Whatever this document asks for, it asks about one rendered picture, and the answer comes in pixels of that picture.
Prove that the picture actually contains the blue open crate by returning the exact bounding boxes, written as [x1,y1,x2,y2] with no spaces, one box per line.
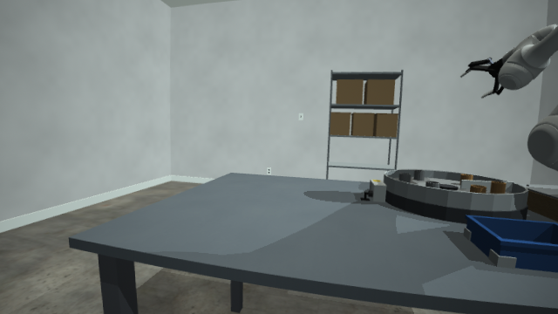
[463,215,558,272]

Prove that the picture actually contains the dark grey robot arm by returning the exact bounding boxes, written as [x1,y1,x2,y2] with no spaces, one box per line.
[498,24,558,171]

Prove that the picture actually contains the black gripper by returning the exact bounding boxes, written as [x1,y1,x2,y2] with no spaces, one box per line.
[460,58,504,98]

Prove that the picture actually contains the bronze bushing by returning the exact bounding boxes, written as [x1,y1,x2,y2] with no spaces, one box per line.
[460,174,473,182]
[470,185,487,194]
[490,181,506,194]

